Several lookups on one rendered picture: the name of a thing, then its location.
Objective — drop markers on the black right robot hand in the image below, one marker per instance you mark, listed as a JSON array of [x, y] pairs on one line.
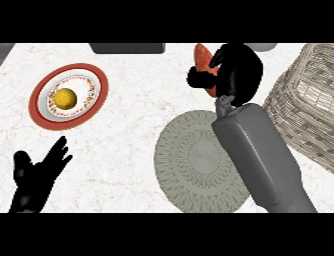
[[241, 75]]

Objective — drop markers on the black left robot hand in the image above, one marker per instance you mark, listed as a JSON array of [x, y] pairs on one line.
[[34, 176]]

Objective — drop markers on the orange sweet potato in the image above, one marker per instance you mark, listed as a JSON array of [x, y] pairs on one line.
[[204, 61]]

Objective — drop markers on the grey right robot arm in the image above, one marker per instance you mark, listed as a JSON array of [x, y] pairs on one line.
[[260, 156]]

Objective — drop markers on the beige wicker basket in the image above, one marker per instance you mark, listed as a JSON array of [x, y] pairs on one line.
[[318, 110]]

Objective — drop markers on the round grey woven placemat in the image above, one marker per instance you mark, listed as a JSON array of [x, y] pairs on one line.
[[194, 163]]

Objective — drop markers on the pale grey rounded object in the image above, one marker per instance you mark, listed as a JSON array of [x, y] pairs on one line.
[[260, 46]]

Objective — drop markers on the yellow round fruit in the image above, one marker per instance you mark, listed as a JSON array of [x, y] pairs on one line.
[[65, 98]]

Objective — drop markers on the dark grey flat appliance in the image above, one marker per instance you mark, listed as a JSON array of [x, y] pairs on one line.
[[127, 48]]

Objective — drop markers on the red rimmed patterned plate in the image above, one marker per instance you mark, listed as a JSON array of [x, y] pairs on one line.
[[68, 96]]

